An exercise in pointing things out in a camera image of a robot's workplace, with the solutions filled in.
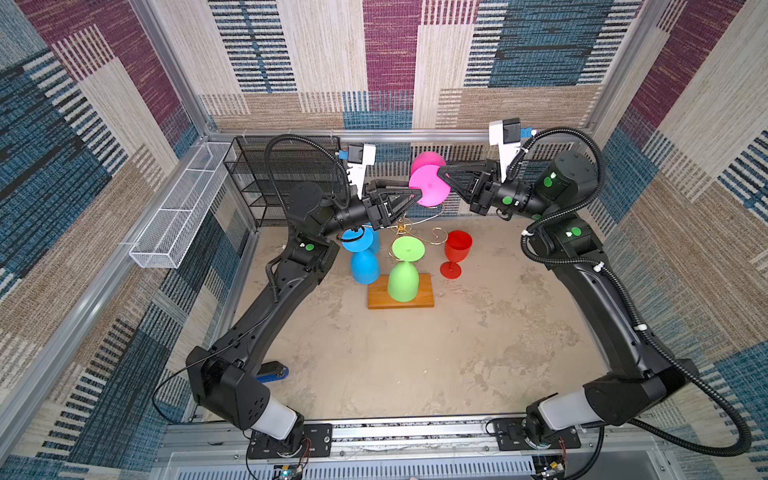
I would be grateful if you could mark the blue wine glass front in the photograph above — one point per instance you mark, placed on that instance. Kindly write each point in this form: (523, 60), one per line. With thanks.
(364, 265)

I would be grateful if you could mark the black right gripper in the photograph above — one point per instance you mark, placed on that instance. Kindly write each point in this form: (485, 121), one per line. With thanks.
(485, 194)

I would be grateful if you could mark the green wine glass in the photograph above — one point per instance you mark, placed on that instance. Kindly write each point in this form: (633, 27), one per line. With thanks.
(404, 280)

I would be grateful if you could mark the wooden rack base board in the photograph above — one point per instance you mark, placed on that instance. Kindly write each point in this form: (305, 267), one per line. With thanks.
(378, 297)

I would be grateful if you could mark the gold wire glass rack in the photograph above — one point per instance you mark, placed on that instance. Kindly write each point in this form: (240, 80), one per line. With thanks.
(407, 228)

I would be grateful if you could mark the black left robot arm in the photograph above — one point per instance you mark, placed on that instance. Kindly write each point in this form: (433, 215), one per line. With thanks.
(223, 377)

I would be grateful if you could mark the red wine glass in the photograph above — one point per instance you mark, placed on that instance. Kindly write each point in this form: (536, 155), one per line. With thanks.
(456, 248)

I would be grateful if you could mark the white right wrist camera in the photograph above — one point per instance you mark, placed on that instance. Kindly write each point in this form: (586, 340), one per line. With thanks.
(508, 135)

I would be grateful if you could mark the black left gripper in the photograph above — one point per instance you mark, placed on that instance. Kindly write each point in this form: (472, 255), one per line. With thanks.
(378, 206)

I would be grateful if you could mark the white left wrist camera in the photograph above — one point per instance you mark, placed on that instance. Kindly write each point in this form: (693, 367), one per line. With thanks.
(356, 159)

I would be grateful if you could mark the blue black stapler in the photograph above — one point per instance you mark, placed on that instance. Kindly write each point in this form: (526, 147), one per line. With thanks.
(272, 371)

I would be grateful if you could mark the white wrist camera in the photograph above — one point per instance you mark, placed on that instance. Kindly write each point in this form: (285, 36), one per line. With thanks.
(508, 135)
(356, 159)

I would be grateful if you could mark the black mesh wall shelf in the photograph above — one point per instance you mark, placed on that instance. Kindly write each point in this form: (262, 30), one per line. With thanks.
(265, 186)

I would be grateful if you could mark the blue wine glass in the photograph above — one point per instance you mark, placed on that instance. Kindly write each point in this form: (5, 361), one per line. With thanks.
(375, 245)
(364, 265)

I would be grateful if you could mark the magenta wine glass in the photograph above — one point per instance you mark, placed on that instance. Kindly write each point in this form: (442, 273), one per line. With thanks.
(424, 176)

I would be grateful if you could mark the white mesh wall basket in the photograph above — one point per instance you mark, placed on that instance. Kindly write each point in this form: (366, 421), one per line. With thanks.
(166, 239)

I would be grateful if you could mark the blue wine glass rear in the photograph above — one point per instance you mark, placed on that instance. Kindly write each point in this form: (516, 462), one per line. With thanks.
(375, 245)

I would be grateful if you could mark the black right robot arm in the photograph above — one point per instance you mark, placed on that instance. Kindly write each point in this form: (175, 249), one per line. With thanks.
(639, 377)

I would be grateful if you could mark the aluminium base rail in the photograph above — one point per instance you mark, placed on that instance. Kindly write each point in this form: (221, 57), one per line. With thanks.
(488, 446)

